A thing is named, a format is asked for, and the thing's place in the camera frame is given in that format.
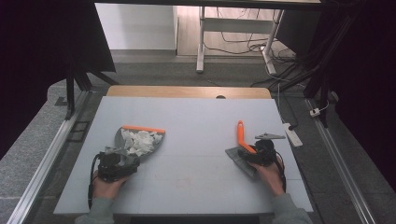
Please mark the wooden table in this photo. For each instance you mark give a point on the wooden table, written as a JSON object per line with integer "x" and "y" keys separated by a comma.
{"x": 174, "y": 91}

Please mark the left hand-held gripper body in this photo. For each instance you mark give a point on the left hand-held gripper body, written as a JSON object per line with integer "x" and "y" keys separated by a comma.
{"x": 112, "y": 168}

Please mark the aluminium rail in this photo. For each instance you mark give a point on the aluminium rail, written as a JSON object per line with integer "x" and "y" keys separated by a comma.
{"x": 342, "y": 168}
{"x": 40, "y": 165}

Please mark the white cabinet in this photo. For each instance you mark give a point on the white cabinet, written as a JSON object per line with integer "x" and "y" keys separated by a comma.
{"x": 137, "y": 26}

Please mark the small white adapter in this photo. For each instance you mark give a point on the small white adapter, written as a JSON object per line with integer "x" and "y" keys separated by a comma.
{"x": 315, "y": 112}

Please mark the pale blue table board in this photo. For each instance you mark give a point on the pale blue table board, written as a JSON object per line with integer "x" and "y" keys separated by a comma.
{"x": 193, "y": 186}

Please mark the person's left hand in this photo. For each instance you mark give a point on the person's left hand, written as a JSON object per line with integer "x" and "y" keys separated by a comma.
{"x": 107, "y": 188}

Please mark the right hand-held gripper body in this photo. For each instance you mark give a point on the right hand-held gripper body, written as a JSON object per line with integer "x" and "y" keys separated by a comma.
{"x": 266, "y": 152}

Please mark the grey dustpan with orange edge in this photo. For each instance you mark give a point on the grey dustpan with orange edge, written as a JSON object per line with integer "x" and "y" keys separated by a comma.
{"x": 120, "y": 140}

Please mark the person's right hand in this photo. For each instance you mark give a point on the person's right hand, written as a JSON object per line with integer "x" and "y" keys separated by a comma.
{"x": 269, "y": 179}

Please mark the black plug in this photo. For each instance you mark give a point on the black plug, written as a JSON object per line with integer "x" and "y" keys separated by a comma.
{"x": 292, "y": 127}

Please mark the white desk frame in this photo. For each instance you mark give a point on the white desk frame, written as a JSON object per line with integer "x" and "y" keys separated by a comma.
{"x": 236, "y": 25}

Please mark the dark curtain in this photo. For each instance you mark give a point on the dark curtain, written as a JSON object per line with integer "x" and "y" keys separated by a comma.
{"x": 370, "y": 93}
{"x": 34, "y": 62}

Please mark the white power strip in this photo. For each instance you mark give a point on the white power strip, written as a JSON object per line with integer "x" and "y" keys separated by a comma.
{"x": 294, "y": 137}

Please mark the pile of white paper scraps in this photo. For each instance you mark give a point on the pile of white paper scraps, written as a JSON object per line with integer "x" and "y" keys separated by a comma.
{"x": 141, "y": 141}

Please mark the black metal stand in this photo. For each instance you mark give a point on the black metal stand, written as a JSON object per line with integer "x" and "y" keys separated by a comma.
{"x": 71, "y": 90}
{"x": 317, "y": 74}

